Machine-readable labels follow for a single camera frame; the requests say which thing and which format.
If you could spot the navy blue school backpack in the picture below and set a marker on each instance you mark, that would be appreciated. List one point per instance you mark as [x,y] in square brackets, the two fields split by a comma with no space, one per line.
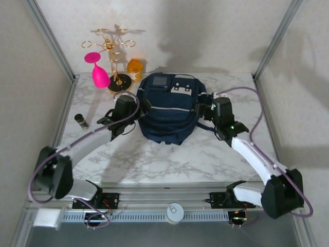
[167,121]

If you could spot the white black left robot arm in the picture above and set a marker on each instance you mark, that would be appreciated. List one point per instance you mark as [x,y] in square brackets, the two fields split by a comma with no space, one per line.
[90,144]

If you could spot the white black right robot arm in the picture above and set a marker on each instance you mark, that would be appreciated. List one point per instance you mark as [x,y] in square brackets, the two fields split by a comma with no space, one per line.
[252,154]

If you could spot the orange lidded mango cup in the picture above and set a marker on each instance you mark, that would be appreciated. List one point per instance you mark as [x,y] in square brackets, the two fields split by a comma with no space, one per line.
[135,67]

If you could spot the pink wine glass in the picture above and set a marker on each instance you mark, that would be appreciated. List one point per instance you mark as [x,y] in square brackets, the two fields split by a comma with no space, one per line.
[99,77]

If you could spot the small black bottle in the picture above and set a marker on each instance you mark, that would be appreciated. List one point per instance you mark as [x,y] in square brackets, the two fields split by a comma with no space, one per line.
[81,122]

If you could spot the silver tin can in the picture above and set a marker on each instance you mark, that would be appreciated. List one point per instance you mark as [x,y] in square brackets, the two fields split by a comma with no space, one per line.
[174,213]

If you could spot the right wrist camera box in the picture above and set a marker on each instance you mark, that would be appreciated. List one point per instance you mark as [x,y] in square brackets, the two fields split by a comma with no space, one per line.
[221,95]

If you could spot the aluminium side rail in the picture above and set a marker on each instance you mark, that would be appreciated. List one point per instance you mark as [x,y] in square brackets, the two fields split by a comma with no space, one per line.
[61,123]
[267,108]

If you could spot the aluminium front rail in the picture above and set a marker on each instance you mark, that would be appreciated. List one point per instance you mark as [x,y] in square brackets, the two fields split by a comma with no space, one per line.
[159,195]

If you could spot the aluminium frame post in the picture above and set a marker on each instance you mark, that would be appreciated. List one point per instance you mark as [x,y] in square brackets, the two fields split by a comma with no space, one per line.
[48,33]
[278,33]

